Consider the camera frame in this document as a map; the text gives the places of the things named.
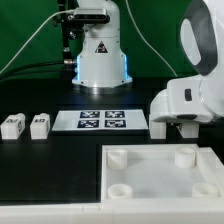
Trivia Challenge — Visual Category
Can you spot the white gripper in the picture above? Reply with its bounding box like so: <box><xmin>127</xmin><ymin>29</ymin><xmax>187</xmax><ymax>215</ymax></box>
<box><xmin>150</xmin><ymin>75</ymin><xmax>213</xmax><ymax>123</ymax></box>

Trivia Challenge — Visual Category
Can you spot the white square table top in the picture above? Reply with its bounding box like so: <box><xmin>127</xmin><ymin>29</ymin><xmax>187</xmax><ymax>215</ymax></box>
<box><xmin>101</xmin><ymin>144</ymin><xmax>224</xmax><ymax>201</ymax></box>

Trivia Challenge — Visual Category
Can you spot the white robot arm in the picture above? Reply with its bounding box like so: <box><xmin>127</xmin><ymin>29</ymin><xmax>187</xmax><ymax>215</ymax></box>
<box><xmin>73</xmin><ymin>0</ymin><xmax>224</xmax><ymax>123</ymax></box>

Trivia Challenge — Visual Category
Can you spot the white L-shaped fence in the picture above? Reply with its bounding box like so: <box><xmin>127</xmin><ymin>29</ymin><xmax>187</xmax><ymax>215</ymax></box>
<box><xmin>0</xmin><ymin>146</ymin><xmax>224</xmax><ymax>224</ymax></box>

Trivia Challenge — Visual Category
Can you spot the white marker sheet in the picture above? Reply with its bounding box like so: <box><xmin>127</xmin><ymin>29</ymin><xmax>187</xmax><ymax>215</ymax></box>
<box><xmin>52</xmin><ymin>109</ymin><xmax>148</xmax><ymax>131</ymax></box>

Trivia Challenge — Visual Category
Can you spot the grey camera on stand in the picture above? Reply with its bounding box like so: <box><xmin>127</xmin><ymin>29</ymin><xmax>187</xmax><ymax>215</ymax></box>
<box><xmin>74</xmin><ymin>8</ymin><xmax>110</xmax><ymax>24</ymax></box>

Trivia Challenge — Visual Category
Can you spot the black camera stand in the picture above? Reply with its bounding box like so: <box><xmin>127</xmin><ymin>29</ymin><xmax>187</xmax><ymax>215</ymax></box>
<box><xmin>53</xmin><ymin>0</ymin><xmax>83</xmax><ymax>78</ymax></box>

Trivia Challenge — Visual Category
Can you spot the white camera cable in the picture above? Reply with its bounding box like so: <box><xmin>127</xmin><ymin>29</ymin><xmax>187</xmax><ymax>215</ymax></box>
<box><xmin>0</xmin><ymin>9</ymin><xmax>75</xmax><ymax>75</ymax></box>

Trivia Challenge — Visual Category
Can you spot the black cable bundle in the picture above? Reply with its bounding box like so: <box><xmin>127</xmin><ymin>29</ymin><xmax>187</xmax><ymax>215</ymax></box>
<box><xmin>0</xmin><ymin>60</ymin><xmax>73</xmax><ymax>83</ymax></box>

